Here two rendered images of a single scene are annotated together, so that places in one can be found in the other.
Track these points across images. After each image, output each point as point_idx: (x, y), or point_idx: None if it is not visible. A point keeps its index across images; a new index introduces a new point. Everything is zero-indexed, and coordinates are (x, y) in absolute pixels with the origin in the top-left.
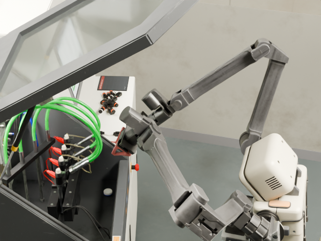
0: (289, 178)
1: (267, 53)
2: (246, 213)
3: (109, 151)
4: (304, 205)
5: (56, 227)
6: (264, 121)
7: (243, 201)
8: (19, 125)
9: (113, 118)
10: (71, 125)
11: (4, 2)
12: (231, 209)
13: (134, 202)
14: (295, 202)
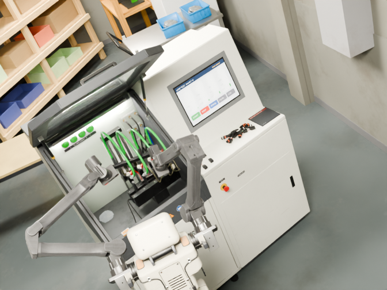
0: (139, 250)
1: (177, 149)
2: (113, 256)
3: None
4: (166, 275)
5: (80, 208)
6: (192, 199)
7: (107, 248)
8: (145, 135)
9: (226, 147)
10: (168, 145)
11: (168, 49)
12: (86, 248)
13: (264, 211)
14: (145, 268)
